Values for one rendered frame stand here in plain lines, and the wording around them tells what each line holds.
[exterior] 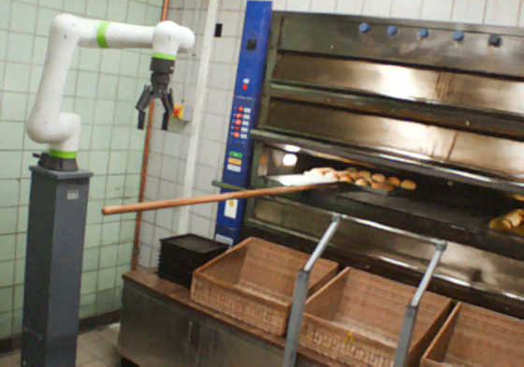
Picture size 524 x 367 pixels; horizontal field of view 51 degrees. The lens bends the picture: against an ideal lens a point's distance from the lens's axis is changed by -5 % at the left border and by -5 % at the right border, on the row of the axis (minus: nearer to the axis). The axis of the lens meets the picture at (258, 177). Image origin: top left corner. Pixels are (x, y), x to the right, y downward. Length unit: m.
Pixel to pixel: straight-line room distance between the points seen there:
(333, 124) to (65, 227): 1.40
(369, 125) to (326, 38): 0.52
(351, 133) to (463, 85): 0.60
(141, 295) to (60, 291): 0.61
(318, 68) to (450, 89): 0.71
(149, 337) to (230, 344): 0.56
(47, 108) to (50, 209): 0.44
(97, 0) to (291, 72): 1.18
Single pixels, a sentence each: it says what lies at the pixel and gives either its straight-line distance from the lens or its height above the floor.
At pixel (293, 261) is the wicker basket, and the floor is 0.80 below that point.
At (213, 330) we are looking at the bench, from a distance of 2.81.
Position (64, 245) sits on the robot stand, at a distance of 2.57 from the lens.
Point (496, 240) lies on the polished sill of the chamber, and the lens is 2.68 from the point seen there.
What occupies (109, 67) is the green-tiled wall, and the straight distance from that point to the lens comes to 3.48.
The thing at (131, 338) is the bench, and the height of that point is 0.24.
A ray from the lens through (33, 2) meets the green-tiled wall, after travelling 3.17.
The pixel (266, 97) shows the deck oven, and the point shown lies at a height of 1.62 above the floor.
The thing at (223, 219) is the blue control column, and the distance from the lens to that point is 3.32.
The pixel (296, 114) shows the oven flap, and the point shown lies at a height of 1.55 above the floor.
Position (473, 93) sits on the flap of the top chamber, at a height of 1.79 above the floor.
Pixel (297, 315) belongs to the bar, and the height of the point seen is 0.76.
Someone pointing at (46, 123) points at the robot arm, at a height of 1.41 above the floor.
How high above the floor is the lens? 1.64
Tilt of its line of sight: 8 degrees down
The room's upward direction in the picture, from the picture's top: 8 degrees clockwise
